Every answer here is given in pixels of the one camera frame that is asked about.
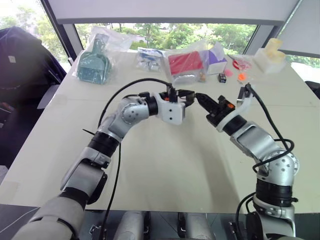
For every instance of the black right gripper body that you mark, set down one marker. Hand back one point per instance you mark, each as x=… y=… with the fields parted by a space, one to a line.
x=220 y=112

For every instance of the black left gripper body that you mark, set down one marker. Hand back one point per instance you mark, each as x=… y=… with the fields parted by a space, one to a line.
x=176 y=96

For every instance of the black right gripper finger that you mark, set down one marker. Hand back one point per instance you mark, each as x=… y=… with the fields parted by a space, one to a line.
x=207 y=106
x=205 y=98

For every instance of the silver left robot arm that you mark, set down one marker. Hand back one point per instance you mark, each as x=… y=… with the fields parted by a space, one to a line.
x=130 y=115

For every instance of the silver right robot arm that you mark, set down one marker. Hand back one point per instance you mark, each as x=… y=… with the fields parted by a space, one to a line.
x=255 y=142

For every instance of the silver foil packet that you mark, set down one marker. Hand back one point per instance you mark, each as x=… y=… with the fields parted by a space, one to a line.
x=183 y=79

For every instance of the small black box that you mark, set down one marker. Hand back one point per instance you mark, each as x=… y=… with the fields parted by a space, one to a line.
x=222 y=77

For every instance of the red box in plastic bag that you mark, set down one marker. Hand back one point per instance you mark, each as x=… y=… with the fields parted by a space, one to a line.
x=185 y=62

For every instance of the small pink item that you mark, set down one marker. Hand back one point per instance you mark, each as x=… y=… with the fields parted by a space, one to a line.
x=228 y=73

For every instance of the white and purple box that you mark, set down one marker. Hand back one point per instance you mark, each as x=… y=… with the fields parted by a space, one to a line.
x=216 y=62

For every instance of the small orange item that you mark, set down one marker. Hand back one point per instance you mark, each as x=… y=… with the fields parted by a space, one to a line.
x=241 y=77

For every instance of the bag of blue white parts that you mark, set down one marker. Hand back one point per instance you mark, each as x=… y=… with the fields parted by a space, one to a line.
x=150 y=58

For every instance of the cream foam block bag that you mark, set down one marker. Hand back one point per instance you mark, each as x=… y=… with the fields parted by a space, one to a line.
x=270 y=58

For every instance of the teal tool in plastic bag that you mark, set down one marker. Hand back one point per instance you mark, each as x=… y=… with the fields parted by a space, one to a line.
x=120 y=41

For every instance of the teal plastic scoop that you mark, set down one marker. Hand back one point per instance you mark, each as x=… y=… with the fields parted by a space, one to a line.
x=93 y=63

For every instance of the black object at table side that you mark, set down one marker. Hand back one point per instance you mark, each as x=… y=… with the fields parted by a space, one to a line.
x=313 y=87

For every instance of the grey rounded shape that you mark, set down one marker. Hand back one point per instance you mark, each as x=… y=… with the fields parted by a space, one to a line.
x=132 y=225
x=198 y=226

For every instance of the dark chair with jacket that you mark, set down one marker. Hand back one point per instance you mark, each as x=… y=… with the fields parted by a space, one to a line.
x=25 y=75

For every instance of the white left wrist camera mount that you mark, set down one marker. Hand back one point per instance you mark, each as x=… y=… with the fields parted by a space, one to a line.
x=171 y=112

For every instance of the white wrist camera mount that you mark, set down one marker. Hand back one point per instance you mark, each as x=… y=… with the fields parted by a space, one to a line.
x=171 y=112
x=246 y=105

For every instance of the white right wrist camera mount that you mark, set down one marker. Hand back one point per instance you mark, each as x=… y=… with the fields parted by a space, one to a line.
x=246 y=105

